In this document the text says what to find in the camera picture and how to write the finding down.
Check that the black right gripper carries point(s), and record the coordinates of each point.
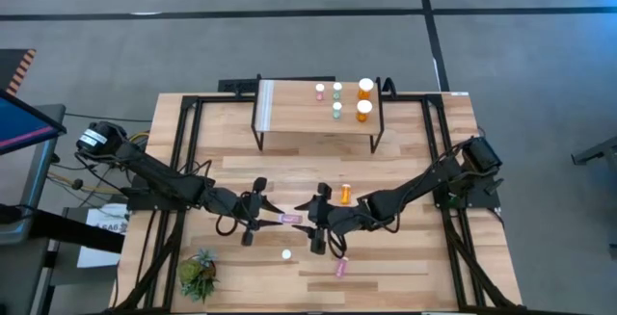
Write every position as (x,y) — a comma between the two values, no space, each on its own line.
(337,218)

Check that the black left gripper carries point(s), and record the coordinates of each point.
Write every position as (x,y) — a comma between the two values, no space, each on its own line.
(236,203)

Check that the pink medicine bottle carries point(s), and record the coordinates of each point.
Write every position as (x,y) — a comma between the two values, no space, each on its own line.
(341,267)
(291,218)
(319,92)

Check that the teal medicine bottle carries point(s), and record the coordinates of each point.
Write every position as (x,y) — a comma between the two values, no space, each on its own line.
(337,91)
(337,110)

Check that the large orange medicine bottle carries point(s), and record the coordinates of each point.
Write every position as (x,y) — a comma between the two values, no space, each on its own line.
(365,86)
(364,109)

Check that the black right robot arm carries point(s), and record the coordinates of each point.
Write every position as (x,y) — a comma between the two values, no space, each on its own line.
(424,185)

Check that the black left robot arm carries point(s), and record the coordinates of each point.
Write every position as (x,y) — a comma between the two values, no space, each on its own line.
(154,175)

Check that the small orange medicine bottle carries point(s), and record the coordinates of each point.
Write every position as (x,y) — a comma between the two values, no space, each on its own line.
(345,194)
(286,254)

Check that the wooden shelf black metal legs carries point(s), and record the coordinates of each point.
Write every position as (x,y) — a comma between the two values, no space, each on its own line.
(294,112)

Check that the small potted succulent plant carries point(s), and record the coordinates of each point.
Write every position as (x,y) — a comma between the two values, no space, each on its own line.
(197,276)

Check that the white printed paper sheet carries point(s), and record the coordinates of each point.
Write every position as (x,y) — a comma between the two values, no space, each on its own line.
(103,218)

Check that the black metal beam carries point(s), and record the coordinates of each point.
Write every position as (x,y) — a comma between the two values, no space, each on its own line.
(72,230)

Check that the gray monitor stand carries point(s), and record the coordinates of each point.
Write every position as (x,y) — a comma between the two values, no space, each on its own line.
(41,175)

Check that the blue screen monitor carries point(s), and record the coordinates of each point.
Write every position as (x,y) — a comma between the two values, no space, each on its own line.
(24,122)

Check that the black mat orange striped edge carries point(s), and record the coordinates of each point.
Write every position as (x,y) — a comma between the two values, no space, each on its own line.
(17,71)

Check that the gray furniture leg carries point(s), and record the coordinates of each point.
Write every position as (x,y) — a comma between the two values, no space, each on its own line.
(595,153)

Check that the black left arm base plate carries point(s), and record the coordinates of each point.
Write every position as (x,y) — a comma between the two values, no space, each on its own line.
(154,204)

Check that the black aluminium table frame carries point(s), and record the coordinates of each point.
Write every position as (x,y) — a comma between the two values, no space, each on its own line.
(185,122)

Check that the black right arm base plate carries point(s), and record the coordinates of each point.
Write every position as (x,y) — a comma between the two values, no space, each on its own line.
(474,199)

